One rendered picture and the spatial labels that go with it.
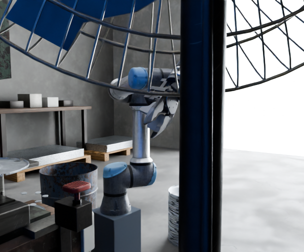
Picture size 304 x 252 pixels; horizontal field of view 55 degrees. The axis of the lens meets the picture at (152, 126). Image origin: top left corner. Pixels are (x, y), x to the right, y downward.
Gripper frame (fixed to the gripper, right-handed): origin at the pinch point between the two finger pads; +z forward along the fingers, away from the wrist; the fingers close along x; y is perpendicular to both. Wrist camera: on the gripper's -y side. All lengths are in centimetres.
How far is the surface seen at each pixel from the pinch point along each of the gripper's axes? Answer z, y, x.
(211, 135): 30, -40, 43
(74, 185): 23.3, 14.0, -2.5
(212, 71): 27, -39, 45
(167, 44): -360, 267, -220
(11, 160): 23, 51, -6
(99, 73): -279, 396, -237
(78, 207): 27.3, 10.8, -5.9
